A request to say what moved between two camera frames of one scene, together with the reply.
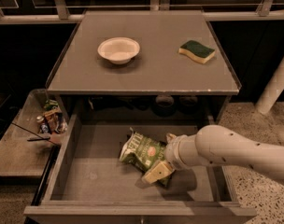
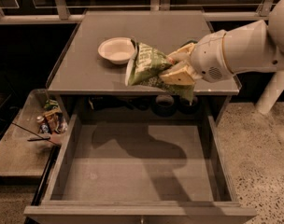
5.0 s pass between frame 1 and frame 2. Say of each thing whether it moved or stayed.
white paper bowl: stayed
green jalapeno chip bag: moved
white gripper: moved
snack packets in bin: stayed
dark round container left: stayed
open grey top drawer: stayed
